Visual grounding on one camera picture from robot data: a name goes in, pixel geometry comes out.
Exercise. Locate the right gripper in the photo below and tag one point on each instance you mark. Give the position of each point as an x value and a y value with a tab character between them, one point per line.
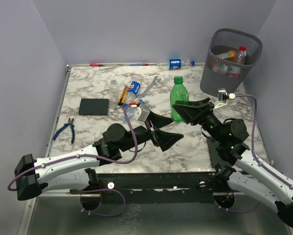
192	110

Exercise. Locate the red green label water bottle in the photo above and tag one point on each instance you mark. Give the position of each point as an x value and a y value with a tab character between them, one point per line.
239	58

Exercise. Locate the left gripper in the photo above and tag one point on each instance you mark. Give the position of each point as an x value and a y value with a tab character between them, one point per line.
165	140

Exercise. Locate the black notebook right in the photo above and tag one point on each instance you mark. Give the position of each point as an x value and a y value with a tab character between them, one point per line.
216	160

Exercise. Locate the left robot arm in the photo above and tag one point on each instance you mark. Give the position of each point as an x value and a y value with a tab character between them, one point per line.
76	170

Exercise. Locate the silver open-end wrench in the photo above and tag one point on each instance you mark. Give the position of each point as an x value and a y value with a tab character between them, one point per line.
156	79

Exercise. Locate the green plastic bottle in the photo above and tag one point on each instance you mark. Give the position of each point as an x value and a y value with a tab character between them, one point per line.
178	93

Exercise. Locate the blue handled screwdriver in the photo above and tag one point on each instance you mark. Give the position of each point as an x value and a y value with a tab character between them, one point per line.
139	64

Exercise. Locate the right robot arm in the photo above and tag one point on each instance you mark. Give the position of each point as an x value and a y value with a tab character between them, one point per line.
247	172

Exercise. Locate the Pepsi bottle blue label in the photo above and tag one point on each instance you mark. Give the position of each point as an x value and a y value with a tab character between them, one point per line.
132	92

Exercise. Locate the clear bottle purple label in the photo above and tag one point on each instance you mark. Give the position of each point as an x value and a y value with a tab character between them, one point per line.
130	111

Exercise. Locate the red handled screwdriver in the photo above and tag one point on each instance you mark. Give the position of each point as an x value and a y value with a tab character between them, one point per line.
97	65

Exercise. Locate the black box left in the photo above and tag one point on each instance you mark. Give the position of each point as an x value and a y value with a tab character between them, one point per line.
93	107

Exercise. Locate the grey mesh waste bin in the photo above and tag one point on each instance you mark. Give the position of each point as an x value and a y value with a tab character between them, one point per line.
223	41

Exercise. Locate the large orange label bottle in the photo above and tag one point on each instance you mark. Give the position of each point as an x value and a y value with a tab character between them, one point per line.
220	67

